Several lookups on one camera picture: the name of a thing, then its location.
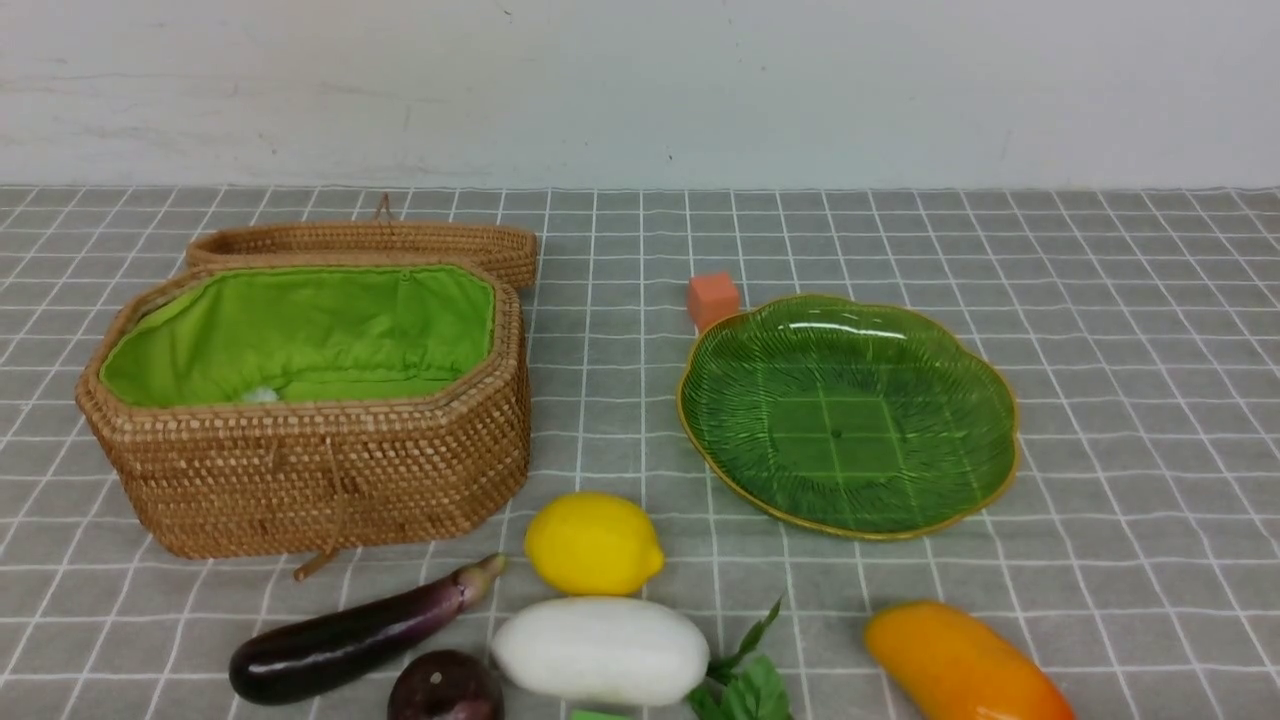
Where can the small green block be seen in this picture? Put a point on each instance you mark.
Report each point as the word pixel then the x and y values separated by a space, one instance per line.
pixel 587 714

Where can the dark purple passion fruit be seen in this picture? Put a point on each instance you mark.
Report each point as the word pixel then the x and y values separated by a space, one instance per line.
pixel 446 684

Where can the purple eggplant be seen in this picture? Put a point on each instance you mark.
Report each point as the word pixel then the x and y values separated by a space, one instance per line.
pixel 300 661

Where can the yellow lemon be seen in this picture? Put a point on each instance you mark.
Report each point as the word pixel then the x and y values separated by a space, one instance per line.
pixel 594 543

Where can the woven wicker basket lid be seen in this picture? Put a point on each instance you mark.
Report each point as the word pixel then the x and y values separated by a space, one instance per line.
pixel 506 253

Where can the small orange cube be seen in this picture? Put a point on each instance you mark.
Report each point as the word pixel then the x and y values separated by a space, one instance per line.
pixel 710 298

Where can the white radish with green leaves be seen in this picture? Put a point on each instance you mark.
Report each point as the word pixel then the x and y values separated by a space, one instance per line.
pixel 625 652

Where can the woven wicker basket green lining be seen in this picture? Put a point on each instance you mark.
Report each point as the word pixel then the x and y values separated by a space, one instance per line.
pixel 310 406

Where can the green glass leaf plate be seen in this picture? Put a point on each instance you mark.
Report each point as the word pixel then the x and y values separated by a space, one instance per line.
pixel 862 421

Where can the grey checked tablecloth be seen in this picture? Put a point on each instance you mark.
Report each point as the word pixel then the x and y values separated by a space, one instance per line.
pixel 1135 558

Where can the orange yellow mango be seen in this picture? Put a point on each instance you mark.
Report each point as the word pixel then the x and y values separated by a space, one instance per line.
pixel 953 666

